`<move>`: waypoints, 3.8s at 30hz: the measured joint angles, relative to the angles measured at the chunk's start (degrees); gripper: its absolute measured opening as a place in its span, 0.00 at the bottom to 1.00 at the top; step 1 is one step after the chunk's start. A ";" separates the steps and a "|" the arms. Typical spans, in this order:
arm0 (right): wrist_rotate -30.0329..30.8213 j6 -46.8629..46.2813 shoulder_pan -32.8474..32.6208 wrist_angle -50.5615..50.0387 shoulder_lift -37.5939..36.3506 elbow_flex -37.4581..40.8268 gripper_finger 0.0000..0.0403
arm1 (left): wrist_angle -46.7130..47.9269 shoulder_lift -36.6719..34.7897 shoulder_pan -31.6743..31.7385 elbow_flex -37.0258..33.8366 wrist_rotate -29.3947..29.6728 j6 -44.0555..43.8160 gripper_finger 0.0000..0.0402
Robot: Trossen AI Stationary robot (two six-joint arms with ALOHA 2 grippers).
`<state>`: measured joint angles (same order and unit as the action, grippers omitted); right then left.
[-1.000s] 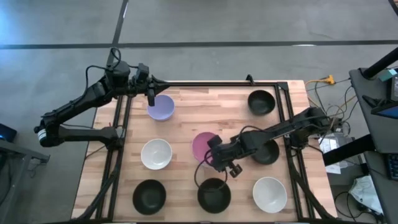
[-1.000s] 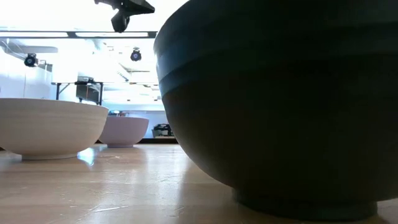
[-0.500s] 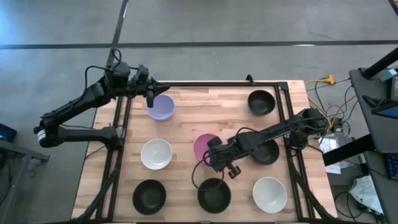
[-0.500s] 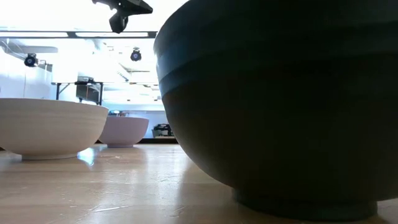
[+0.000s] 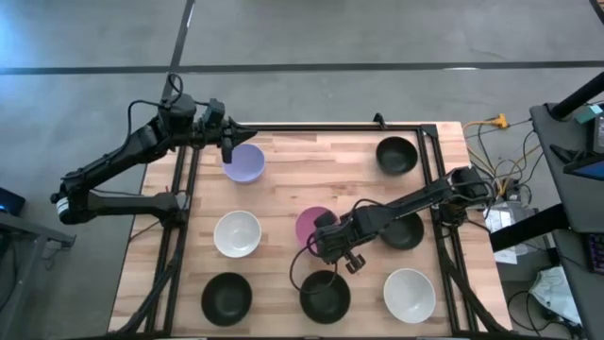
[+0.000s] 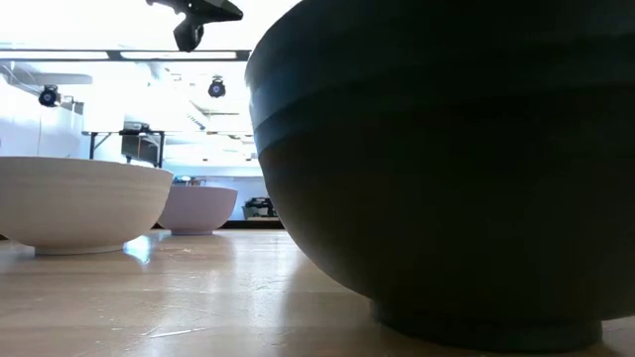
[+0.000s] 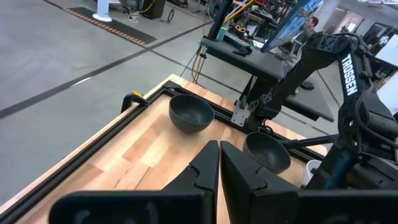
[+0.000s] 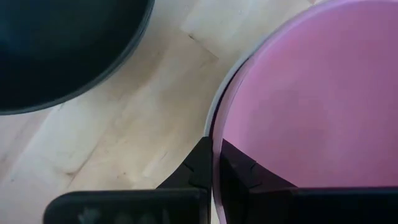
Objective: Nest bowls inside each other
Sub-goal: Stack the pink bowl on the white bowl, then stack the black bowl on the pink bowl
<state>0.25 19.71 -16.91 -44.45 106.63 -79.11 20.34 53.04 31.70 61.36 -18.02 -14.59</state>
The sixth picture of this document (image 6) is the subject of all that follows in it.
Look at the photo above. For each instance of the dark box under table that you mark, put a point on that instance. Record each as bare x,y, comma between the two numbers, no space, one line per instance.
139,148

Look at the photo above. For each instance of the dark teal ceramic bowl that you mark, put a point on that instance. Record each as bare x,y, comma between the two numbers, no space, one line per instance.
446,198

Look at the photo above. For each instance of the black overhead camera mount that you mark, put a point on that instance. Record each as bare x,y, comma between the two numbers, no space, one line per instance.
196,20

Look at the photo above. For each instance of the beige ceramic bowl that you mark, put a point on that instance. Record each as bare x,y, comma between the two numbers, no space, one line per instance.
74,203

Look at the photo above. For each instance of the pink ceramic bowl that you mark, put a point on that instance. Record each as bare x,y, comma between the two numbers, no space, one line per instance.
198,208

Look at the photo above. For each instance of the black frame table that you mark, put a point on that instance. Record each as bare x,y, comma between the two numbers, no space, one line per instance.
161,146

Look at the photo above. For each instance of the black round device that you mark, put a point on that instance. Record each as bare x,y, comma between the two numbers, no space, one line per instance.
48,95
216,88

